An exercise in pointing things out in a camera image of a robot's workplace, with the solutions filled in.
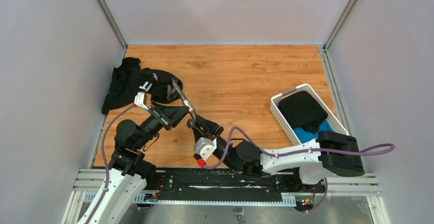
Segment blue cloth in basket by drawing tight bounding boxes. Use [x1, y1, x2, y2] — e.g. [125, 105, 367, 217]
[293, 119, 335, 144]

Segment purple cable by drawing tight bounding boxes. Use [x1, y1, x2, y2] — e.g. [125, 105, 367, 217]
[83, 102, 138, 224]
[197, 126, 396, 171]

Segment white plastic basket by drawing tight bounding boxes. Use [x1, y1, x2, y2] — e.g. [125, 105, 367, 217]
[270, 83, 349, 145]

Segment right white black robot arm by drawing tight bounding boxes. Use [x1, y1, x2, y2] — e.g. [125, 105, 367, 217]
[187, 116, 365, 192]

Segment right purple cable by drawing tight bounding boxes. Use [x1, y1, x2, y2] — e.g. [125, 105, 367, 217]
[197, 126, 396, 171]

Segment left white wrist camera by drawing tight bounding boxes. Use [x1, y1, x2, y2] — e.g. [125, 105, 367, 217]
[134, 92, 149, 113]

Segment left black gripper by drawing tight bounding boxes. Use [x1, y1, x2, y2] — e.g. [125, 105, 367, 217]
[135, 100, 190, 149]

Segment grey faucet with lever handle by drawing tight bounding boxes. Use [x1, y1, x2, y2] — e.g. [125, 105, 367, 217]
[167, 78, 188, 105]

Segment black cloth with white print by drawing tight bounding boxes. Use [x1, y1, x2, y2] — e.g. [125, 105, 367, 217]
[101, 57, 180, 115]

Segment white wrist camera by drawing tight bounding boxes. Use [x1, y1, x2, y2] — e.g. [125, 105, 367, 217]
[134, 92, 149, 113]
[194, 137, 216, 161]

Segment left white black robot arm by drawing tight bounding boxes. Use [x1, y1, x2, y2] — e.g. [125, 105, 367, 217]
[78, 102, 190, 223]

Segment grey tee pipe fitting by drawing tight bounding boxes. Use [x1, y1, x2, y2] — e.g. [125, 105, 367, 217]
[183, 100, 197, 120]

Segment black cloth in basket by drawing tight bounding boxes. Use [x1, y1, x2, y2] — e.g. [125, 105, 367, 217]
[277, 91, 328, 133]

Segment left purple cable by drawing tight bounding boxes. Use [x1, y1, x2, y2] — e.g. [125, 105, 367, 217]
[83, 102, 138, 224]

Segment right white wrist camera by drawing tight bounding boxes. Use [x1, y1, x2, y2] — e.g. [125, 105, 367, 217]
[194, 137, 216, 161]

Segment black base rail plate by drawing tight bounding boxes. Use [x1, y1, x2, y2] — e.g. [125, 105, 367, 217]
[132, 168, 327, 209]

